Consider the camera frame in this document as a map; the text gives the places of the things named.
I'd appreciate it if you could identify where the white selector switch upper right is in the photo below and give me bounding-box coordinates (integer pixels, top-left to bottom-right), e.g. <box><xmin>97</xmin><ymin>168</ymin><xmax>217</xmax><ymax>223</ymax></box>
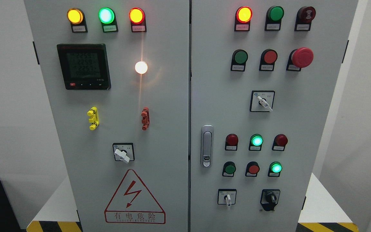
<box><xmin>249</xmin><ymin>91</ymin><xmax>275</xmax><ymax>112</ymax></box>

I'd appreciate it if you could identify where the white lit indicator lamp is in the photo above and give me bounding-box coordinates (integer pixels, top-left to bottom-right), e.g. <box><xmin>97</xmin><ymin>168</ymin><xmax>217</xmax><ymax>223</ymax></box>
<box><xmin>135</xmin><ymin>61</ymin><xmax>148</xmax><ymax>75</ymax></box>

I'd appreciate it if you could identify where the red indicator light top left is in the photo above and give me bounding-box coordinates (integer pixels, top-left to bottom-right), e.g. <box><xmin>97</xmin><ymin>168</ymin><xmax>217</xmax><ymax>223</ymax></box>
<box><xmin>128</xmin><ymin>7</ymin><xmax>147</xmax><ymax>33</ymax></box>

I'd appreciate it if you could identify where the grey cabinet door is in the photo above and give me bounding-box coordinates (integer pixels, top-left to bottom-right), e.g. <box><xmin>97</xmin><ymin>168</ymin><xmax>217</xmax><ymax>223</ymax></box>
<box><xmin>190</xmin><ymin>0</ymin><xmax>358</xmax><ymax>232</ymax></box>
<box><xmin>24</xmin><ymin>0</ymin><xmax>189</xmax><ymax>232</ymax></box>

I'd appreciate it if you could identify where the green push button upper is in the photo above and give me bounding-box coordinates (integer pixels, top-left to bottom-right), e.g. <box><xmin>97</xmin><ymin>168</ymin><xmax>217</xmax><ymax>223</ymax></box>
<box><xmin>231</xmin><ymin>49</ymin><xmax>248</xmax><ymax>72</ymax></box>

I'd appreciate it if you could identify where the red terminal connector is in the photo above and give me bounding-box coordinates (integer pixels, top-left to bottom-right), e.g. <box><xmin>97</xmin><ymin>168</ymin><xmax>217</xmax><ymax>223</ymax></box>
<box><xmin>140</xmin><ymin>107</ymin><xmax>150</xmax><ymax>131</ymax></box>

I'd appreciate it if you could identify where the red buzzer alarm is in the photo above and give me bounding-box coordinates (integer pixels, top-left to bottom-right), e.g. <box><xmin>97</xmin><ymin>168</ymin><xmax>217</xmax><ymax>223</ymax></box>
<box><xmin>294</xmin><ymin>6</ymin><xmax>316</xmax><ymax>31</ymax></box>

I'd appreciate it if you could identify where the red push button upper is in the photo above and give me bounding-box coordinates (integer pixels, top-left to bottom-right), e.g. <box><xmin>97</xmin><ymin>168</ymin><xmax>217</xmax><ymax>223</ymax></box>
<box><xmin>259</xmin><ymin>49</ymin><xmax>278</xmax><ymax>72</ymax></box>

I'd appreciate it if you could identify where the green indicator light top left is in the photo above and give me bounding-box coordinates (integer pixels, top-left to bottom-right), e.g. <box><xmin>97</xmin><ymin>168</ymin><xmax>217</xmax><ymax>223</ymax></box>
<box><xmin>98</xmin><ymin>7</ymin><xmax>119</xmax><ymax>33</ymax></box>

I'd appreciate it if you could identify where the red emergency stop mushroom button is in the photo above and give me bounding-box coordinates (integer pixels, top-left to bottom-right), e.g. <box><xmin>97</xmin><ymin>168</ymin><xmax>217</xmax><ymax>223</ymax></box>
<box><xmin>286</xmin><ymin>47</ymin><xmax>314</xmax><ymax>72</ymax></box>

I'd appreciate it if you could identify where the dark red indicator left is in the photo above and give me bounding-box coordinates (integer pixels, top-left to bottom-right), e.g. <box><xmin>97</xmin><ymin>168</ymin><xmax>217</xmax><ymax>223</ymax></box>
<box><xmin>225</xmin><ymin>134</ymin><xmax>239</xmax><ymax>151</ymax></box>

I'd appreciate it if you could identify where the white selector switch left door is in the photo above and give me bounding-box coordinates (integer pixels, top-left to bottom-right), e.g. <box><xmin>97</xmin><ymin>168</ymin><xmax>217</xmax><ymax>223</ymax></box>
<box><xmin>112</xmin><ymin>142</ymin><xmax>135</xmax><ymax>164</ymax></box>

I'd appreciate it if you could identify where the red push button lower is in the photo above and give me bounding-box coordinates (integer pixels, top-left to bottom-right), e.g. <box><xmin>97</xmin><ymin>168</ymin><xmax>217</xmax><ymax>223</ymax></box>
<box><xmin>245</xmin><ymin>161</ymin><xmax>260</xmax><ymax>177</ymax></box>

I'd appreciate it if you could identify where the yellow indicator light top left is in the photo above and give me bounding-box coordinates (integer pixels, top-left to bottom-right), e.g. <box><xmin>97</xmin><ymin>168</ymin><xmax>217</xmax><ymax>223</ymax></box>
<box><xmin>67</xmin><ymin>8</ymin><xmax>88</xmax><ymax>33</ymax></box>

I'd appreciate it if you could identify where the green lit indicator middle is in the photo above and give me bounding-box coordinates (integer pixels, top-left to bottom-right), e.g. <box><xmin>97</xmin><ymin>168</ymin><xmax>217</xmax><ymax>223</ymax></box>
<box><xmin>249</xmin><ymin>134</ymin><xmax>263</xmax><ymax>151</ymax></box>

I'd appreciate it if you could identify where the red lit indicator top right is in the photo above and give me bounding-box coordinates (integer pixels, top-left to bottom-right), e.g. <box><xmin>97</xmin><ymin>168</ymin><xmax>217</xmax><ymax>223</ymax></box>
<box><xmin>234</xmin><ymin>6</ymin><xmax>253</xmax><ymax>31</ymax></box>

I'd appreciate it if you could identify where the red electric hazard warning sticker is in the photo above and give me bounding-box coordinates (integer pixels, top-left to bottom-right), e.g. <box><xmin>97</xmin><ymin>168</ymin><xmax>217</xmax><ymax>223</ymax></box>
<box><xmin>104</xmin><ymin>169</ymin><xmax>166</xmax><ymax>224</ymax></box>

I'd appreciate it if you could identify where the grey right cabinet door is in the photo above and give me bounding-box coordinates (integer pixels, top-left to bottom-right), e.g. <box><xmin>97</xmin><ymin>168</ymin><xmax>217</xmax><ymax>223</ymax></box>
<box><xmin>190</xmin><ymin>0</ymin><xmax>358</xmax><ymax>232</ymax></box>

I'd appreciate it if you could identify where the green indicator top right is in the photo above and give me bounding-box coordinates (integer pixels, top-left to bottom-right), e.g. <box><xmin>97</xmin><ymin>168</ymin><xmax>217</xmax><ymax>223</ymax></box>
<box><xmin>264</xmin><ymin>6</ymin><xmax>284</xmax><ymax>31</ymax></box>

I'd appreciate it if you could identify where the black digital power meter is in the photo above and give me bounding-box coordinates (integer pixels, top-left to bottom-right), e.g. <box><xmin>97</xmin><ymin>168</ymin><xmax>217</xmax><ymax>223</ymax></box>
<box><xmin>56</xmin><ymin>43</ymin><xmax>111</xmax><ymax>90</ymax></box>

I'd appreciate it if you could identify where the white platform with hazard stripes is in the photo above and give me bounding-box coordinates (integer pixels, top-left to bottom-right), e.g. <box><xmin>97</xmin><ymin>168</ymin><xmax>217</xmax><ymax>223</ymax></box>
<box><xmin>26</xmin><ymin>174</ymin><xmax>359</xmax><ymax>232</ymax></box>

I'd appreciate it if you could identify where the yellow terminal connector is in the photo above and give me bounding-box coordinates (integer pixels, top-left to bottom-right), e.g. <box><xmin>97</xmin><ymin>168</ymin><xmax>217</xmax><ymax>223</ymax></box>
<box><xmin>87</xmin><ymin>107</ymin><xmax>99</xmax><ymax>131</ymax></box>

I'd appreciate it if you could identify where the white selector switch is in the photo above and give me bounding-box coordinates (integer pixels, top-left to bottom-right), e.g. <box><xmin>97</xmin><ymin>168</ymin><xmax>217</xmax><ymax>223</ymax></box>
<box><xmin>217</xmin><ymin>188</ymin><xmax>237</xmax><ymax>210</ymax></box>
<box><xmin>249</xmin><ymin>91</ymin><xmax>275</xmax><ymax>112</ymax></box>

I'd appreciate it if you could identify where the black rotary knob switch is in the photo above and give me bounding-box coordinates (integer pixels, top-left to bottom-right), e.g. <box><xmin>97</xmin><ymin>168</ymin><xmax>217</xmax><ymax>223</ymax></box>
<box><xmin>260</xmin><ymin>188</ymin><xmax>280</xmax><ymax>211</ymax></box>

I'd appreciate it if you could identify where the grey left cabinet door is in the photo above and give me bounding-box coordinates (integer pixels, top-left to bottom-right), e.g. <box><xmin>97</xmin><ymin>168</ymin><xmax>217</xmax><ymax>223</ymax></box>
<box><xmin>24</xmin><ymin>0</ymin><xmax>189</xmax><ymax>232</ymax></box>

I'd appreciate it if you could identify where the silver cabinet door handle lock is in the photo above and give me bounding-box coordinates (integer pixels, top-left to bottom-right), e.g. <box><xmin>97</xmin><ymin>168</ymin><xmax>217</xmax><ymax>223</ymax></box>
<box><xmin>200</xmin><ymin>125</ymin><xmax>214</xmax><ymax>168</ymax></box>

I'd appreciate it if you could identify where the green push button lower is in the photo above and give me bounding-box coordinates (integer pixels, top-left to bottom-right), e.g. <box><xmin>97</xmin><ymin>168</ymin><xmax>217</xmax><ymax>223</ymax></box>
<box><xmin>222</xmin><ymin>161</ymin><xmax>236</xmax><ymax>177</ymax></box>

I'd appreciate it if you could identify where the green push button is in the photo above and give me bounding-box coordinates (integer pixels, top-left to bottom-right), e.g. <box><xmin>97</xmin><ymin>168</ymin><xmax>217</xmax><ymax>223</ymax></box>
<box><xmin>222</xmin><ymin>161</ymin><xmax>236</xmax><ymax>177</ymax></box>
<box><xmin>231</xmin><ymin>49</ymin><xmax>248</xmax><ymax>72</ymax></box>

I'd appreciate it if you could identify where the green illuminated button lower right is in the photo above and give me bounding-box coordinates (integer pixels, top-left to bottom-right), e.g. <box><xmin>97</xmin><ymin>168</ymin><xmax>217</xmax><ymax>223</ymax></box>
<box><xmin>268</xmin><ymin>161</ymin><xmax>282</xmax><ymax>177</ymax></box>

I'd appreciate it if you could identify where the red push button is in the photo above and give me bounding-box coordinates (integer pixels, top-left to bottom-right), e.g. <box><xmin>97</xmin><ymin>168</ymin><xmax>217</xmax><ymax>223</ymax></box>
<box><xmin>245</xmin><ymin>161</ymin><xmax>260</xmax><ymax>177</ymax></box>
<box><xmin>259</xmin><ymin>49</ymin><xmax>278</xmax><ymax>72</ymax></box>

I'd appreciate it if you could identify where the white selector switch lower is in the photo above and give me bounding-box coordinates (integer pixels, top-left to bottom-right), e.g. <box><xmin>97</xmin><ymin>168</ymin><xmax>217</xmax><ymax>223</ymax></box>
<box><xmin>217</xmin><ymin>188</ymin><xmax>237</xmax><ymax>210</ymax></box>

